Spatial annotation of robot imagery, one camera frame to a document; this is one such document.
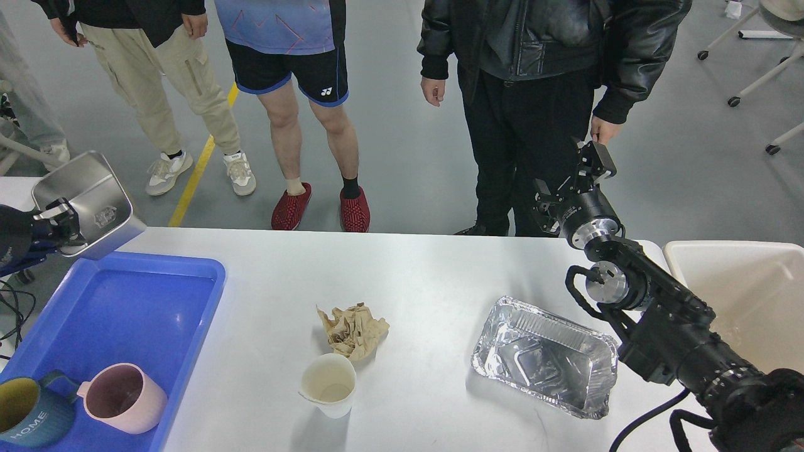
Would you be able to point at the square stainless steel tray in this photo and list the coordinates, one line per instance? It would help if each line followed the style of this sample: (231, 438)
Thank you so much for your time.
(105, 215)

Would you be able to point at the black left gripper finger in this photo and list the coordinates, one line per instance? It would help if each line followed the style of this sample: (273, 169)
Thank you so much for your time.
(57, 224)

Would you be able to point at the white side table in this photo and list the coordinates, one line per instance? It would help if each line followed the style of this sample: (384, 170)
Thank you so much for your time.
(16, 192)

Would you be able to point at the blue HOME mug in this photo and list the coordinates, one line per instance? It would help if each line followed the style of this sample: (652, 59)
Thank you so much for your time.
(32, 414)

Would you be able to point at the crumpled brown paper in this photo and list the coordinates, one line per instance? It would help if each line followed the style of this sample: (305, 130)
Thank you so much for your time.
(353, 333)

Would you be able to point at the person in blue shorts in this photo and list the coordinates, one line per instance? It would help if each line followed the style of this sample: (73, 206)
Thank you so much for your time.
(273, 44)

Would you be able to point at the white paper cup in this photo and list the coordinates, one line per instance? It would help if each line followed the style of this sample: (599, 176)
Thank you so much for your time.
(329, 383)

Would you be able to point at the aluminium foil tray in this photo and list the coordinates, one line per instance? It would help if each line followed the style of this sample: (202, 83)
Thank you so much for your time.
(562, 363)

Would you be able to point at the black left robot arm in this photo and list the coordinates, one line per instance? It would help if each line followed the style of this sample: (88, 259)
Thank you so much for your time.
(27, 238)

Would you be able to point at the blue plastic tray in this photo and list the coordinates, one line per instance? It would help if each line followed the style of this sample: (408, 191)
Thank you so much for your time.
(150, 310)

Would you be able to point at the white rolling chair legs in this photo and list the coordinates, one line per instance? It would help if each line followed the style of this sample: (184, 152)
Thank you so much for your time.
(759, 46)

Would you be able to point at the person in black leather jacket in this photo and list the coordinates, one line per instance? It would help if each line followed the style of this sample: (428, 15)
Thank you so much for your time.
(536, 77)

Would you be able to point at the white chair base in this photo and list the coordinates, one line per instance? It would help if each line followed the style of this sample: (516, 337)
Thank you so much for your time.
(36, 119)

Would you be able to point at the beige plastic bin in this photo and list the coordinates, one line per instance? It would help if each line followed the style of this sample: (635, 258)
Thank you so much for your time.
(756, 291)

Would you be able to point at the pink mug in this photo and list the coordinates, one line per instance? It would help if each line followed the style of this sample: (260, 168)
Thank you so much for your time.
(124, 397)

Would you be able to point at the person in khaki trousers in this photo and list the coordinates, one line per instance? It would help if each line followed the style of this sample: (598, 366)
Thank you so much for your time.
(141, 43)

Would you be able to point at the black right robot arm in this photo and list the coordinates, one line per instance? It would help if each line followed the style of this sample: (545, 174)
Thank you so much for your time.
(664, 328)

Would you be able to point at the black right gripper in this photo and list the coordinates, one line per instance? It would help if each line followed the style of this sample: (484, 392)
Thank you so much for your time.
(581, 213)

